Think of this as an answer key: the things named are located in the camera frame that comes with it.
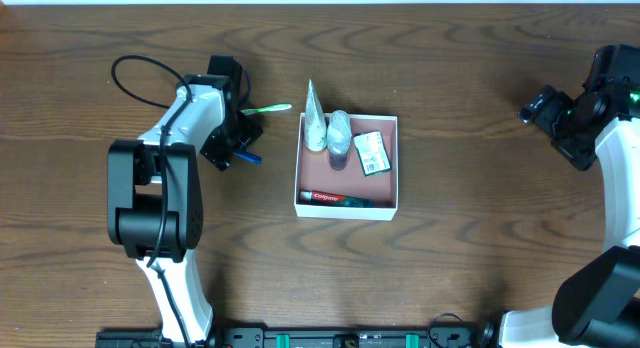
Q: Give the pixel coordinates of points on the clear hand sanitizer bottle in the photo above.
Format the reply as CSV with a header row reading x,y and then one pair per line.
x,y
339,136

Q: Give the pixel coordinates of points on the green white toothbrush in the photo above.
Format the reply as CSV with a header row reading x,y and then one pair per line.
x,y
267,109

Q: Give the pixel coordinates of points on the black mounting rail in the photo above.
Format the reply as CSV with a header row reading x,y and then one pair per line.
x,y
446,331

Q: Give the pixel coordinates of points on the green white soap box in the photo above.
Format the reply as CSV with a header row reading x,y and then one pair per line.
x,y
372,153

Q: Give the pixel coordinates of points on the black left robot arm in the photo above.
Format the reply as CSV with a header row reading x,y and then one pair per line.
x,y
154,201

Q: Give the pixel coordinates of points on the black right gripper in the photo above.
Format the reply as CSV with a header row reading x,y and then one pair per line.
x,y
552,124

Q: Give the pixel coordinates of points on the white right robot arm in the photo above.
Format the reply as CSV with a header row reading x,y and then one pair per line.
x,y
598,305

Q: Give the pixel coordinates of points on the blue disposable razor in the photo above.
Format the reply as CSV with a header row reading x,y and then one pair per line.
x,y
252,158

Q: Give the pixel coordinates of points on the white box with pink interior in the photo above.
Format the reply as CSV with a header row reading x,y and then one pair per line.
x,y
313,173

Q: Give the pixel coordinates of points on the white lotion tube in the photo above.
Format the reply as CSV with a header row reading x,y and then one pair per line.
x,y
315,128

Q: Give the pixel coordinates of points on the red green toothpaste tube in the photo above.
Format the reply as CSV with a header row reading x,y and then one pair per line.
x,y
329,199

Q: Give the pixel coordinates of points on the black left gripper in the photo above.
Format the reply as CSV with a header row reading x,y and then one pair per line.
x,y
241,139

